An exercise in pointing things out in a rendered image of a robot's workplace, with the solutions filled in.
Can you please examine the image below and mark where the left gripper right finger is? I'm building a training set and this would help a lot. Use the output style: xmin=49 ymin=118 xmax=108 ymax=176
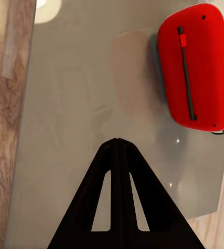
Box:
xmin=117 ymin=138 xmax=205 ymax=249

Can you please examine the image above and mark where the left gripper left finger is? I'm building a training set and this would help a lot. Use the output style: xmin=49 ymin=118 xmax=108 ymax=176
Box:
xmin=47 ymin=138 xmax=125 ymax=249

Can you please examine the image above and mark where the radio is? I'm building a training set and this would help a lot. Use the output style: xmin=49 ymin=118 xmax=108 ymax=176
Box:
xmin=157 ymin=0 xmax=224 ymax=134

